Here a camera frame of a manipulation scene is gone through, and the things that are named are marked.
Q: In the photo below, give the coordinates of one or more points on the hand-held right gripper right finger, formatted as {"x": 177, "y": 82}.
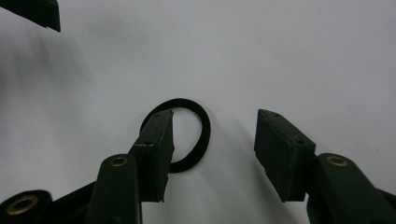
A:
{"x": 286, "y": 155}

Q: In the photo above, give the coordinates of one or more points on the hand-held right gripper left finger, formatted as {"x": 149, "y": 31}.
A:
{"x": 152, "y": 155}

